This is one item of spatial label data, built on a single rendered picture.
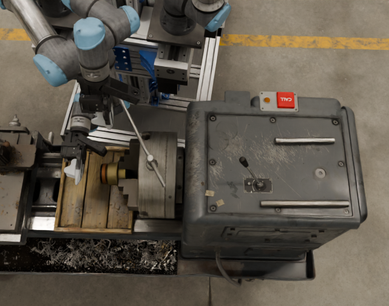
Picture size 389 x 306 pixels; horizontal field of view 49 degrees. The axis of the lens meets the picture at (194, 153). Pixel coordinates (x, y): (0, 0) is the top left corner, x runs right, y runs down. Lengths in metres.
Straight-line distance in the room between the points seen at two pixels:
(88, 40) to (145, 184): 0.54
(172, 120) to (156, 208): 1.23
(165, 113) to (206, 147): 1.25
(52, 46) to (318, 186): 0.96
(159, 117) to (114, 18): 1.54
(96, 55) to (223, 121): 0.54
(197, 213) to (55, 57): 0.66
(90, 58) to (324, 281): 2.01
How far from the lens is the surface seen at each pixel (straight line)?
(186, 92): 2.73
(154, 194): 1.44
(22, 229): 1.79
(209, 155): 1.43
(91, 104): 1.25
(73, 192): 1.82
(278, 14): 3.45
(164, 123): 2.63
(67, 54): 1.44
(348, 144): 1.55
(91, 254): 2.04
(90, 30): 1.10
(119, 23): 1.17
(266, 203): 1.38
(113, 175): 1.56
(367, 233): 2.87
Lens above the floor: 2.58
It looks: 68 degrees down
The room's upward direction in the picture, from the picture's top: 6 degrees clockwise
